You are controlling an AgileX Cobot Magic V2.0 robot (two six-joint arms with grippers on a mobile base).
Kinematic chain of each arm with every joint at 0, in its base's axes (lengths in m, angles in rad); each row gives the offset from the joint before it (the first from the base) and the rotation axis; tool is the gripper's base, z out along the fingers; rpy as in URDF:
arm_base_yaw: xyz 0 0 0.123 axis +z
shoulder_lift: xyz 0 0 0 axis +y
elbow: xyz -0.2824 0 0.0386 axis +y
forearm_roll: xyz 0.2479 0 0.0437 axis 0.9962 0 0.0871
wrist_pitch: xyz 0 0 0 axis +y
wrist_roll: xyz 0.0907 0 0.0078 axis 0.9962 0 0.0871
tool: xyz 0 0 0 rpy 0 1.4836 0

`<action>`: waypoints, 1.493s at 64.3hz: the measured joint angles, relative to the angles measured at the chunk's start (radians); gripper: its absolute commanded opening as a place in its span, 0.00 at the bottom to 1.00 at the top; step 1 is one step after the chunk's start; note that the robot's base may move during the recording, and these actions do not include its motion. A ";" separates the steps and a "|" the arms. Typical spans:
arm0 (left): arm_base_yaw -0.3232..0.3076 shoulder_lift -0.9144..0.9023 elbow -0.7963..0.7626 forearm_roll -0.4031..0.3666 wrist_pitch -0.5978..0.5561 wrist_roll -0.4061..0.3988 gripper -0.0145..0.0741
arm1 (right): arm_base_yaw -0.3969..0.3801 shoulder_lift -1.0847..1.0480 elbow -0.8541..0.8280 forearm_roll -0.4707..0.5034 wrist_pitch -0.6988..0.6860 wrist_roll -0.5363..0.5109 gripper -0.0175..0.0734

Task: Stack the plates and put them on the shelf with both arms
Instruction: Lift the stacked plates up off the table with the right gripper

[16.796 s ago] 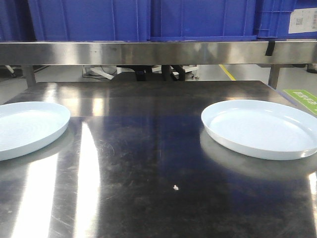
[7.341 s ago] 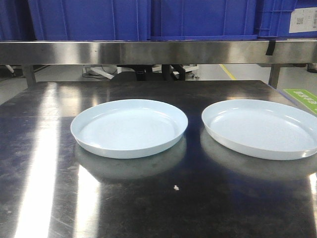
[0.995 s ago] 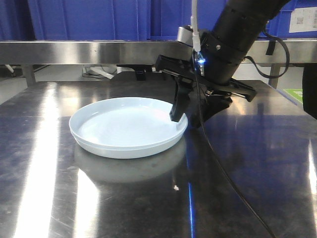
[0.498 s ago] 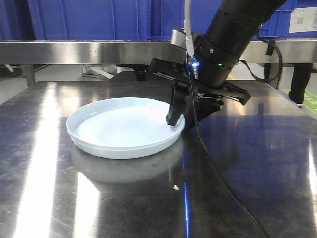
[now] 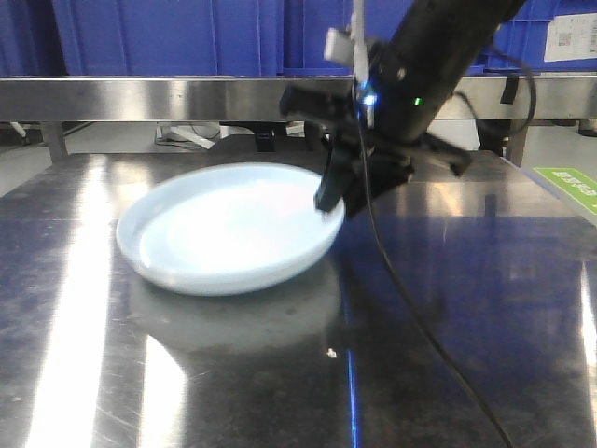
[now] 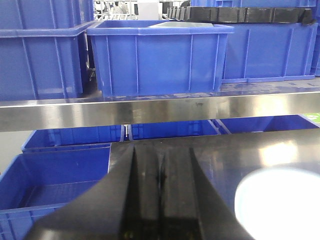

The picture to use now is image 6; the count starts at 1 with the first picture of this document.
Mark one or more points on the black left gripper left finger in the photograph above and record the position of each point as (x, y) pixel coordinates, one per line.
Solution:
(123, 205)

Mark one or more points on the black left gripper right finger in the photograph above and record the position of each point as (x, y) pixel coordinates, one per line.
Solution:
(191, 208)

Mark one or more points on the light blue plate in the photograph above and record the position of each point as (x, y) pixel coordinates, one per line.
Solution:
(279, 204)

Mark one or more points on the blue crate centre upper shelf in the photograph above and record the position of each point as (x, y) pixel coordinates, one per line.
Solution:
(158, 57)

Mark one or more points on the blue crate shelf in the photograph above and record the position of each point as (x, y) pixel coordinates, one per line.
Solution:
(158, 57)
(43, 48)

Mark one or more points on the stainless steel shelf rack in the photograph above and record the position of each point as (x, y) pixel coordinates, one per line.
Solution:
(236, 100)

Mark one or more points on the blue crate left upper shelf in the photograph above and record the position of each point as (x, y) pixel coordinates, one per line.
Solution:
(43, 48)

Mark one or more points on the black tray stack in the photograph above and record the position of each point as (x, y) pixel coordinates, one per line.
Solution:
(242, 15)

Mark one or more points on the blue bin lower left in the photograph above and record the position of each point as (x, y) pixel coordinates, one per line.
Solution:
(64, 139)

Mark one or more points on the blue bin lower middle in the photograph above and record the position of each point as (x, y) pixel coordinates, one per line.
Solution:
(144, 131)

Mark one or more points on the blue bin floor left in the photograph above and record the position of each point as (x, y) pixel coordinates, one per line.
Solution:
(37, 184)

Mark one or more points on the open blue bin lower right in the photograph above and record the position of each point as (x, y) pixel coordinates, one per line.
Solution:
(240, 125)

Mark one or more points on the blue crate with label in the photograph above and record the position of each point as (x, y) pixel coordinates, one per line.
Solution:
(269, 52)

